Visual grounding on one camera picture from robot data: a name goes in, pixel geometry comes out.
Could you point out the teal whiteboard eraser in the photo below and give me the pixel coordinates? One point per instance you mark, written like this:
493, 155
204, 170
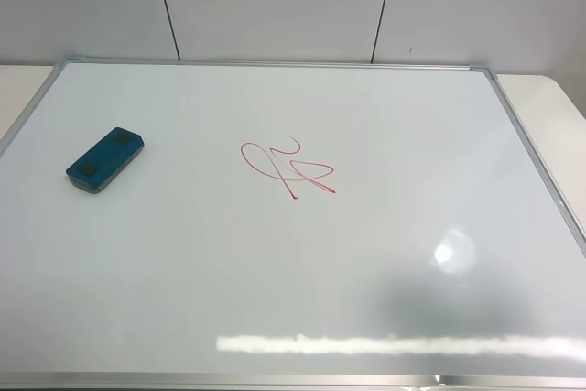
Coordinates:
104, 161

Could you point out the white aluminium-framed whiteboard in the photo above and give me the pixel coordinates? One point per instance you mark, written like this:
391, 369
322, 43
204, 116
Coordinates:
447, 259

